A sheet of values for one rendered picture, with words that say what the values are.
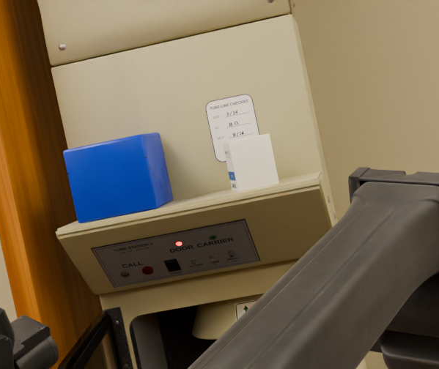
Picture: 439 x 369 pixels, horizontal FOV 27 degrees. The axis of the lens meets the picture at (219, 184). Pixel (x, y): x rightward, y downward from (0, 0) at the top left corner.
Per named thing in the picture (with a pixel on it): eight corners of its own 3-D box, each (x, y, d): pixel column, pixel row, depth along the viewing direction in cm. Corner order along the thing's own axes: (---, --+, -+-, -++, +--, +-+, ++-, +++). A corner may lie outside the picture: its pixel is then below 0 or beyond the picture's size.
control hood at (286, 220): (97, 292, 121) (80, 218, 120) (340, 247, 116) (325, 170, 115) (69, 311, 110) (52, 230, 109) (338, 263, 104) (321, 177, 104)
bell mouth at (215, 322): (203, 317, 139) (196, 282, 138) (319, 297, 136) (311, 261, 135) (181, 347, 121) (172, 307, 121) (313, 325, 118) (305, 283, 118)
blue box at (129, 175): (100, 214, 119) (86, 146, 119) (174, 200, 118) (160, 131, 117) (77, 224, 109) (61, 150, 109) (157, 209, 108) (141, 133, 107)
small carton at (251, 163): (231, 190, 113) (222, 143, 113) (271, 181, 114) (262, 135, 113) (238, 192, 108) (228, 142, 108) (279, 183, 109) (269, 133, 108)
